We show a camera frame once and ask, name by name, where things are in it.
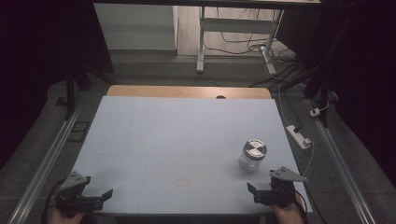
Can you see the person's left hand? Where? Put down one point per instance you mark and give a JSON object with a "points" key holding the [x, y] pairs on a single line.
{"points": [[62, 218]]}

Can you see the small white adapter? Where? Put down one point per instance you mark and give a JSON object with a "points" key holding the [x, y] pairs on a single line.
{"points": [[315, 112]]}

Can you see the aluminium floor rail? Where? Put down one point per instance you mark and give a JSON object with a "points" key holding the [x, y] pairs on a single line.
{"points": [[341, 171], [45, 165]]}

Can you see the black metal stand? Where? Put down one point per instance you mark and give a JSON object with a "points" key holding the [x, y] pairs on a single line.
{"points": [[323, 99], [70, 93]]}

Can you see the white power strip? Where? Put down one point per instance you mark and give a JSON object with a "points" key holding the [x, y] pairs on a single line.
{"points": [[297, 135]]}

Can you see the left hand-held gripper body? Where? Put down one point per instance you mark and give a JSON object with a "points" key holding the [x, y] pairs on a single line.
{"points": [[70, 196]]}

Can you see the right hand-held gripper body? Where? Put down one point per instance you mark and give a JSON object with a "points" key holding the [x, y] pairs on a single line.
{"points": [[281, 189]]}

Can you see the dark curtain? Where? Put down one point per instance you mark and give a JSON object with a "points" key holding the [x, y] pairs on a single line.
{"points": [[31, 62], [367, 77]]}

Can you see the white table mat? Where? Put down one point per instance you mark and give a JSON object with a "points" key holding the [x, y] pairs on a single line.
{"points": [[171, 133]]}

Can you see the person's right hand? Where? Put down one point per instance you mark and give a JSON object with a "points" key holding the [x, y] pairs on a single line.
{"points": [[288, 216]]}

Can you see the round silver metal lid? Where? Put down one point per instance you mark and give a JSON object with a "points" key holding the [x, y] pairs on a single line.
{"points": [[255, 149]]}

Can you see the white frame desk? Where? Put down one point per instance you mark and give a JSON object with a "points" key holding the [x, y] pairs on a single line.
{"points": [[236, 25]]}

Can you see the clear glass jar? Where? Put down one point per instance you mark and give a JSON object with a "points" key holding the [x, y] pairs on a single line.
{"points": [[249, 165]]}

